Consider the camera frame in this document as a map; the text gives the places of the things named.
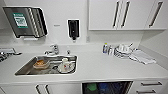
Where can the dark dishwasher rack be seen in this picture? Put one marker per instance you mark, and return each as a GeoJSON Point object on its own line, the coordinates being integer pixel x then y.
{"type": "Point", "coordinates": [116, 89]}

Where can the white wall outlet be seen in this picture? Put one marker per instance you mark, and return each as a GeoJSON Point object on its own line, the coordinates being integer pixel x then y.
{"type": "Point", "coordinates": [88, 39]}

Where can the white wall cabinet door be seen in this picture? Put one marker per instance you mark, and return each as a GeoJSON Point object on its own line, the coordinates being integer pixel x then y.
{"type": "Point", "coordinates": [101, 15]}
{"type": "Point", "coordinates": [161, 16]}
{"type": "Point", "coordinates": [135, 15]}

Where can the chrome faucet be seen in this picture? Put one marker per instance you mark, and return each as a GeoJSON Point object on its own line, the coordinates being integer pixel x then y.
{"type": "Point", "coordinates": [53, 50]}

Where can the blue dish soap bottle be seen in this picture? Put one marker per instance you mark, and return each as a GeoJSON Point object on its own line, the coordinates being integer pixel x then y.
{"type": "Point", "coordinates": [105, 49]}

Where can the white plate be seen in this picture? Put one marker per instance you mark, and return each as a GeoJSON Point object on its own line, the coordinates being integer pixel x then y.
{"type": "Point", "coordinates": [71, 69]}

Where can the small chrome sink knob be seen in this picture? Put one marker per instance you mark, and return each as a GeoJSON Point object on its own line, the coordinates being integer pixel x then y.
{"type": "Point", "coordinates": [68, 52]}

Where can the white mug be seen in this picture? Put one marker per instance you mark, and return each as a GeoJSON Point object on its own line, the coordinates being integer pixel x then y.
{"type": "Point", "coordinates": [65, 62]}

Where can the stainless steel dishwasher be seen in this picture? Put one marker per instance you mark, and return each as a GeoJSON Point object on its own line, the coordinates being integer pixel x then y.
{"type": "Point", "coordinates": [117, 83]}

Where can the stainless steel sink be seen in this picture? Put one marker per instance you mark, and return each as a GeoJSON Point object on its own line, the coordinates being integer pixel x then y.
{"type": "Point", "coordinates": [23, 70]}

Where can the white drawer stack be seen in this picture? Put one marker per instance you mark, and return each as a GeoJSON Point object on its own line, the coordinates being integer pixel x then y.
{"type": "Point", "coordinates": [150, 87]}

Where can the steel paper towel dispenser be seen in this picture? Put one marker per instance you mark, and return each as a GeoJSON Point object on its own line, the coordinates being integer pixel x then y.
{"type": "Point", "coordinates": [26, 21]}

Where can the black soap dispenser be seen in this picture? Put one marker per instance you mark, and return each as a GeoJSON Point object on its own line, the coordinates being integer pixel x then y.
{"type": "Point", "coordinates": [73, 28]}

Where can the white base cabinet doors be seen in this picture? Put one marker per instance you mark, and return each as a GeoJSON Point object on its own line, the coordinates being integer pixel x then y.
{"type": "Point", "coordinates": [20, 89]}

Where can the bowl with orange food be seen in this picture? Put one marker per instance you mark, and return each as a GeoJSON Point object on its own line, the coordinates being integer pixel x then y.
{"type": "Point", "coordinates": [41, 63]}

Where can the small wall label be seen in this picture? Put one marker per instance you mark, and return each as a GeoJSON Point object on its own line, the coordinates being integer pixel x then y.
{"type": "Point", "coordinates": [57, 25]}

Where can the small white bottle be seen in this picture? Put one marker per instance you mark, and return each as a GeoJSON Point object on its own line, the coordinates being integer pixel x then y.
{"type": "Point", "coordinates": [110, 50]}

